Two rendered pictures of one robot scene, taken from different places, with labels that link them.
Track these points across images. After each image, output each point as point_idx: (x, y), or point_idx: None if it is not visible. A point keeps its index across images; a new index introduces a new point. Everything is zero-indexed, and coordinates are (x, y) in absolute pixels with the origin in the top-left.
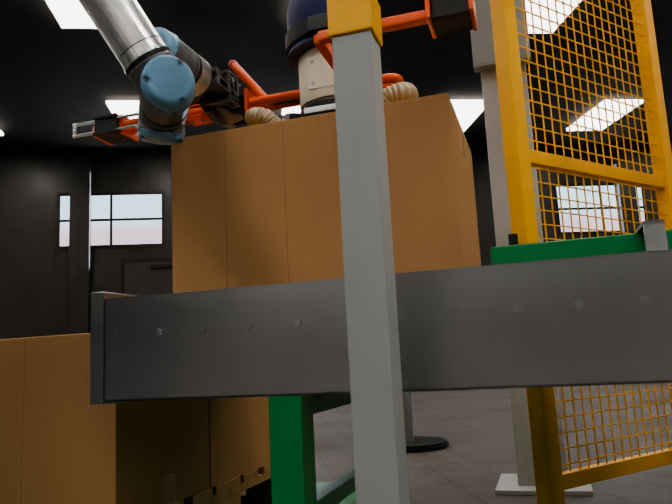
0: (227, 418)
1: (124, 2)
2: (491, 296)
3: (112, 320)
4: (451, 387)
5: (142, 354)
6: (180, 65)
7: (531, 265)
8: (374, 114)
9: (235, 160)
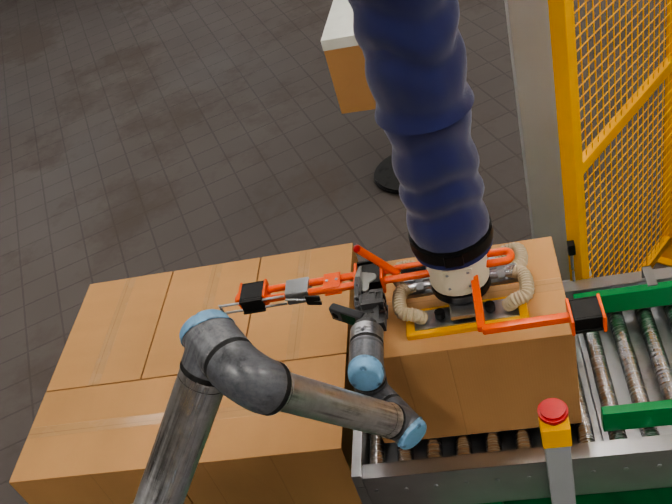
0: None
1: (379, 421)
2: (612, 465)
3: (371, 486)
4: (588, 493)
5: (397, 496)
6: (419, 427)
7: (636, 454)
8: (572, 475)
9: (413, 371)
